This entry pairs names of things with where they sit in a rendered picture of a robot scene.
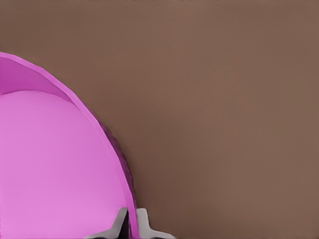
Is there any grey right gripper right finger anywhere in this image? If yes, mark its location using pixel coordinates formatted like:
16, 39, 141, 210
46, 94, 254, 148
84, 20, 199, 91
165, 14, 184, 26
136, 208, 176, 239

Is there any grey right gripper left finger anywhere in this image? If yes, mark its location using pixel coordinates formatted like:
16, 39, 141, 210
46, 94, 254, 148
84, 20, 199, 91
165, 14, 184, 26
87, 207, 129, 239

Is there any pink plate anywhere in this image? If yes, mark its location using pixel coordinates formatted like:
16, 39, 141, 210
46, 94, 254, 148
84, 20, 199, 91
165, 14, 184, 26
0, 51, 139, 239

